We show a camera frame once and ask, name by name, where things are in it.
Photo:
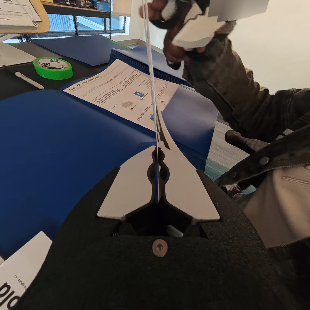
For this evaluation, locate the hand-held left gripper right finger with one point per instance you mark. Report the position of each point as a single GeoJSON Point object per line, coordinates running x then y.
{"type": "Point", "coordinates": [189, 191]}

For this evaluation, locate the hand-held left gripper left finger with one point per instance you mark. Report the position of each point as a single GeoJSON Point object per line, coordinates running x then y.
{"type": "Point", "coordinates": [130, 184]}

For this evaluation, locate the white paper sheet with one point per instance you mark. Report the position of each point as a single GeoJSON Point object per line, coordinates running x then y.
{"type": "Point", "coordinates": [151, 72]}

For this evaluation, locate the person's right forearm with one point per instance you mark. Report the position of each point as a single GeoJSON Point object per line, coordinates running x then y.
{"type": "Point", "coordinates": [230, 77]}

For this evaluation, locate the person's right hand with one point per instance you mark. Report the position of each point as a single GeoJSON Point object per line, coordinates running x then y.
{"type": "Point", "coordinates": [169, 48]}

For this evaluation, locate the stack of blue folders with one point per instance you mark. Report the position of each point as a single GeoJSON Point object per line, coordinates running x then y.
{"type": "Point", "coordinates": [135, 57]}

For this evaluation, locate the black chair armrest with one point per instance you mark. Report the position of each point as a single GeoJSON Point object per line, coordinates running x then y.
{"type": "Point", "coordinates": [244, 141]}

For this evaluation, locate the open blue folder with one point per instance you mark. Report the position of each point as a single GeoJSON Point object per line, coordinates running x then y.
{"type": "Point", "coordinates": [60, 145]}

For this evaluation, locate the person's beige trousers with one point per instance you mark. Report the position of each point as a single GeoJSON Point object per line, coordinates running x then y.
{"type": "Point", "coordinates": [278, 205]}

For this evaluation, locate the printed instruction sheet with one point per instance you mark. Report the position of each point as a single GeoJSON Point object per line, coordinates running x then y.
{"type": "Point", "coordinates": [116, 84]}

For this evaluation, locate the person's dark jacket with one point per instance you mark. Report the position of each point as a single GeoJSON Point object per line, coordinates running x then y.
{"type": "Point", "coordinates": [285, 145]}

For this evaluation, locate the row of colourful boxes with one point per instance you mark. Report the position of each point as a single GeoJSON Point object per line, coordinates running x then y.
{"type": "Point", "coordinates": [82, 4]}

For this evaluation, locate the flat blue folder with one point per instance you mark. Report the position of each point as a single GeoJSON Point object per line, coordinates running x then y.
{"type": "Point", "coordinates": [80, 49]}

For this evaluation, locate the green tape roll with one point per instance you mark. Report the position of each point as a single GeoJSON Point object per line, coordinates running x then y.
{"type": "Point", "coordinates": [54, 72]}

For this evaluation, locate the cups title sheet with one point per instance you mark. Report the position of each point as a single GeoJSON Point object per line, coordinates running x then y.
{"type": "Point", "coordinates": [21, 264]}

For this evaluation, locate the window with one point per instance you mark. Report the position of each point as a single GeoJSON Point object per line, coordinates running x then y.
{"type": "Point", "coordinates": [63, 23]}

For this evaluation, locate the black marker pen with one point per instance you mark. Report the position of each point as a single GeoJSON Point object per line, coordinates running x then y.
{"type": "Point", "coordinates": [26, 78]}

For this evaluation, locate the wooden clipboard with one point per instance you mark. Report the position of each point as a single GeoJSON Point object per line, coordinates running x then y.
{"type": "Point", "coordinates": [44, 20]}

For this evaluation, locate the white flat device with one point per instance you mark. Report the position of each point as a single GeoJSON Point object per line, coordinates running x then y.
{"type": "Point", "coordinates": [12, 54]}

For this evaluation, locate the clipboard instruction page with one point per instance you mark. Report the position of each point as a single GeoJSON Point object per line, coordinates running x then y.
{"type": "Point", "coordinates": [17, 12]}

